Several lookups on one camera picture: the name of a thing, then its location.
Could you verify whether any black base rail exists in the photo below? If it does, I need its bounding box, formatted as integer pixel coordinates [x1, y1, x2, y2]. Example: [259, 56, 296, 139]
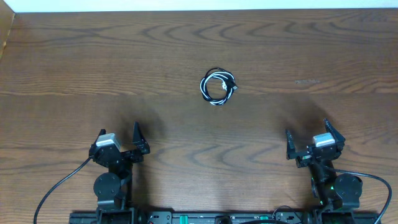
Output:
[68, 210, 382, 224]

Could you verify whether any black USB cable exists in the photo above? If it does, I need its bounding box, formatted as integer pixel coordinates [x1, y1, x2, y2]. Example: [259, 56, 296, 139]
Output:
[200, 67, 239, 106]

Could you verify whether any white USB cable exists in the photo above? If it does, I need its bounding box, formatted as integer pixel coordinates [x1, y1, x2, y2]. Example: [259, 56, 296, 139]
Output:
[200, 71, 234, 106]

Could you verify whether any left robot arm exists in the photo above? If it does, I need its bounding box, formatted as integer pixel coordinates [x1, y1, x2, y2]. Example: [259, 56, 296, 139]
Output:
[89, 121, 150, 223]

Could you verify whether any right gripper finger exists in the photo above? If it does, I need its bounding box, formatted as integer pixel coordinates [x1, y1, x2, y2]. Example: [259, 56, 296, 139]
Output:
[285, 129, 296, 160]
[323, 118, 346, 144]

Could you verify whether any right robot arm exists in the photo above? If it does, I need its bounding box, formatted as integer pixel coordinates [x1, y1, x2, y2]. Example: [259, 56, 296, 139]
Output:
[285, 119, 363, 223]

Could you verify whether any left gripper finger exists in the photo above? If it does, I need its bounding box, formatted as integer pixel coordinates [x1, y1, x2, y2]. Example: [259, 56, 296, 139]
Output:
[132, 121, 150, 154]
[93, 129, 106, 146]

